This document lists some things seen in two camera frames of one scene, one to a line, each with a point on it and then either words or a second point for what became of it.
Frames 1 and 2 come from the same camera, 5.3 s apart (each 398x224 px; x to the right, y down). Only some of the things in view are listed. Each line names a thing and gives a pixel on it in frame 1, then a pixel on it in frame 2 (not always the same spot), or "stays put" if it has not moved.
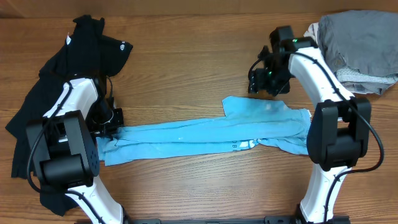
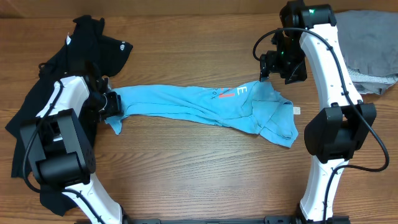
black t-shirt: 85,53 stays put
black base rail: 270,219 stays put
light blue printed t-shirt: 245,123 → 255,107
